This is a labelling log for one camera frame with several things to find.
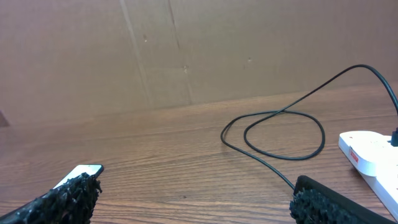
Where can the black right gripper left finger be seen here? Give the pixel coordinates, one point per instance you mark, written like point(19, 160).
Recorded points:
point(71, 203)

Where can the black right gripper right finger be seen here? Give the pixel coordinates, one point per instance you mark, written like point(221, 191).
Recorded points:
point(314, 203)

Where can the blue Galaxy smartphone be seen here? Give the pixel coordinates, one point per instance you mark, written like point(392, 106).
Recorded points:
point(90, 169)

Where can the white power strip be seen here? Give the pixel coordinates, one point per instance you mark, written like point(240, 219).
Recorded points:
point(375, 158)

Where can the white USB charger adapter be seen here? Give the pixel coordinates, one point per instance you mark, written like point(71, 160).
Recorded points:
point(394, 138)

